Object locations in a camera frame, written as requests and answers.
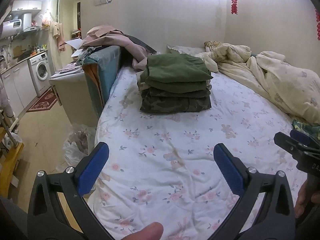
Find camouflage folded pants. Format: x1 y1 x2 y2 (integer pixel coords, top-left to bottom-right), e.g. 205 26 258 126
140 87 212 114

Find white washing machine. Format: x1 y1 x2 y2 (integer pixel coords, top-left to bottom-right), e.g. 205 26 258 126
28 51 51 98

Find green pants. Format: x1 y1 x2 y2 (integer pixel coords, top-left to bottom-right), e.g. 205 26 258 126
137 54 213 94

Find red floor mat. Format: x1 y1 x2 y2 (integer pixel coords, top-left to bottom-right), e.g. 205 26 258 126
27 87 57 113

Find pink clothes pile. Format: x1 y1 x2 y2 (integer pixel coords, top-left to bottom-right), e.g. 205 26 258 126
81 25 157 70

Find right hand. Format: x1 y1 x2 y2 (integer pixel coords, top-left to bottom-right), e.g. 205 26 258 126
294 181 307 219

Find white floral bed sheet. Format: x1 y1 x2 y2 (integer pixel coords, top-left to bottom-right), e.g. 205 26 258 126
88 67 306 239

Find white water heater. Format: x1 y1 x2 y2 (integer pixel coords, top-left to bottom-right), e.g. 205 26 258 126
1 13 35 40

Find left hand thumb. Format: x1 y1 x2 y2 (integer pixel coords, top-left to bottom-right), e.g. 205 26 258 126
123 222 164 240

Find white kitchen cabinet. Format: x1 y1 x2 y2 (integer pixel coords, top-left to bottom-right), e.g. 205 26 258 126
1 61 37 116

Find teal bed footboard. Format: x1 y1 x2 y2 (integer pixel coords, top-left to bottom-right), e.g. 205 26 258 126
82 46 121 116

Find teal yellow patterned cloth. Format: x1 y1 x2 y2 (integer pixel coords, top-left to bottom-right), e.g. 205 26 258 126
292 119 320 140

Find cream quilt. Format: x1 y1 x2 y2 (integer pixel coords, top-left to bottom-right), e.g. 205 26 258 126
196 41 319 124

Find yellow stool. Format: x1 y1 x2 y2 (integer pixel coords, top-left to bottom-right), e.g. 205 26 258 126
1 127 24 198

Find white plastic bag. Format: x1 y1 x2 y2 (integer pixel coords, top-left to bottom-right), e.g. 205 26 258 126
56 124 96 172

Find pink hanging towel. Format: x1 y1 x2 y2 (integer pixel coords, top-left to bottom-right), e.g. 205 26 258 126
50 22 65 51

